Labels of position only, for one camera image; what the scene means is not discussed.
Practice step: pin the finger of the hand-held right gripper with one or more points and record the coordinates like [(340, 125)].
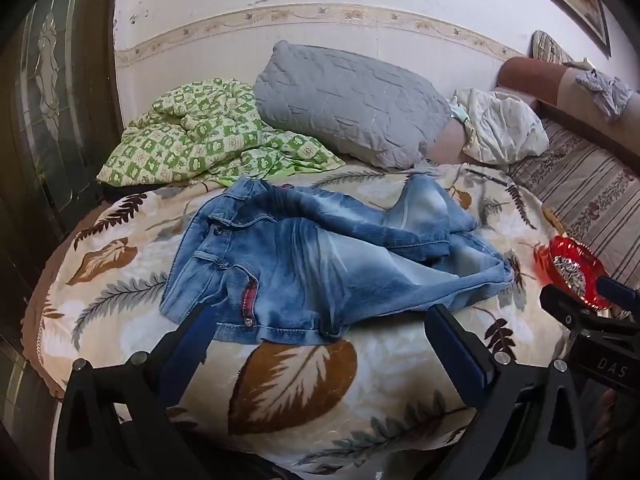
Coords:
[(565, 305), (617, 290)]

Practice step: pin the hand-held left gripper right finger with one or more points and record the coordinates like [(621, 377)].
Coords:
[(457, 355)]

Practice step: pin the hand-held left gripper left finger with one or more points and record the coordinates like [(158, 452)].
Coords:
[(192, 340)]

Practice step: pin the blue denim pants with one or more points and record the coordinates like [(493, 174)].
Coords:
[(300, 270)]

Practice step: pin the pile of sunflower seeds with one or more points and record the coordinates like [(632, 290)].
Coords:
[(570, 272)]

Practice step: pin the red glass bowl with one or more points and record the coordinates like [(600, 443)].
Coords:
[(555, 255)]

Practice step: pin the striped floral cushion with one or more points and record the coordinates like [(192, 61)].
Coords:
[(590, 195)]

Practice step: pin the leaf print blanket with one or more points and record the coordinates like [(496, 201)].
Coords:
[(300, 385)]

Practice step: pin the black pen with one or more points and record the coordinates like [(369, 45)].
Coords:
[(487, 175)]

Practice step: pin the white pillow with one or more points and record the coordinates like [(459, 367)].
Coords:
[(505, 120)]

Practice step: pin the grey crumpled cloth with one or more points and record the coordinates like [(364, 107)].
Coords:
[(605, 90)]

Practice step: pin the green checkered blanket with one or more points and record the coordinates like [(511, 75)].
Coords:
[(175, 135)]

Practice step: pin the pale green cloth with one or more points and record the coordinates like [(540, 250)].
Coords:
[(462, 112)]

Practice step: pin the brown sofa armrest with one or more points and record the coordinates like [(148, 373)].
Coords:
[(530, 75)]

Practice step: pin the small patterned cushion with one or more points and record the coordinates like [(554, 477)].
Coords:
[(547, 47)]

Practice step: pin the grey quilted pillow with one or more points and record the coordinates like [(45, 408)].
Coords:
[(350, 100)]

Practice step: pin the dark wooden door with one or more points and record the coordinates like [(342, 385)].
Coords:
[(50, 85)]

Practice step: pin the framed wall picture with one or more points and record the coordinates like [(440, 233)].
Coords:
[(585, 5)]

